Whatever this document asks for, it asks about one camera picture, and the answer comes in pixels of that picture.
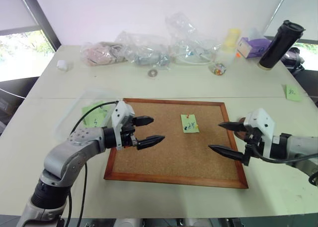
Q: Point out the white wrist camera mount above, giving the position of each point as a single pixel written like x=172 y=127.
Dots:
x=121 y=113
x=261 y=120

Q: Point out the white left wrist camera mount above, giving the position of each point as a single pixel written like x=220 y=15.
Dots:
x=121 y=113

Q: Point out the brown round wooden object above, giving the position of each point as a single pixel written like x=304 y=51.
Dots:
x=240 y=135

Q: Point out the black bag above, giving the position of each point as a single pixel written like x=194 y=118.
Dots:
x=295 y=61

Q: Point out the grey rounded shape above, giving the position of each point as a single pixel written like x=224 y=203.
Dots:
x=126 y=222

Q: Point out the clear bag with grey parts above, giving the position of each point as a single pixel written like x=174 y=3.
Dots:
x=142 y=52

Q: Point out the plastic bag with pink contents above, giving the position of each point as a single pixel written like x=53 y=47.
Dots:
x=99 y=53

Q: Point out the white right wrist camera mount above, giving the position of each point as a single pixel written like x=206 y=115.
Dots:
x=261 y=120

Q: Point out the white roller blind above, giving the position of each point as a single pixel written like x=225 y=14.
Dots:
x=13 y=8

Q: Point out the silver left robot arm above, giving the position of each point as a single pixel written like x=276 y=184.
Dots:
x=74 y=140

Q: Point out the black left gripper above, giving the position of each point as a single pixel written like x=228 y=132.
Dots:
x=127 y=134

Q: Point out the purple tissue box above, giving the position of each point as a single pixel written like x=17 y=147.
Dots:
x=251 y=48

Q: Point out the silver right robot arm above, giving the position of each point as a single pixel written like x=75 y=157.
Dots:
x=298 y=143

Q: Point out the yellow-capped translucent bottle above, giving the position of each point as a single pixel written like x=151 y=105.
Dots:
x=232 y=38

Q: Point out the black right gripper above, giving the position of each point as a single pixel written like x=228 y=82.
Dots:
x=254 y=140

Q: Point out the green notes stack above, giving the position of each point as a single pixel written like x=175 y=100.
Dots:
x=91 y=114

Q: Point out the wood-framed cork board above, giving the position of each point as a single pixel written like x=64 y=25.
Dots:
x=174 y=152

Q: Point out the black travel tumbler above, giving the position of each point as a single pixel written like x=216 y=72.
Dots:
x=278 y=47

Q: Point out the dark window frame post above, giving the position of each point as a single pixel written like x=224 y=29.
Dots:
x=41 y=21

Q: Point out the tall crumpled clear bag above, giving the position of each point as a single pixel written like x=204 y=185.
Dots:
x=183 y=30

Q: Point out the green sticky note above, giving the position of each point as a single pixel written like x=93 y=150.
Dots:
x=191 y=121
x=293 y=93

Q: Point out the small white cap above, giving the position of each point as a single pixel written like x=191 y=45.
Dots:
x=62 y=65

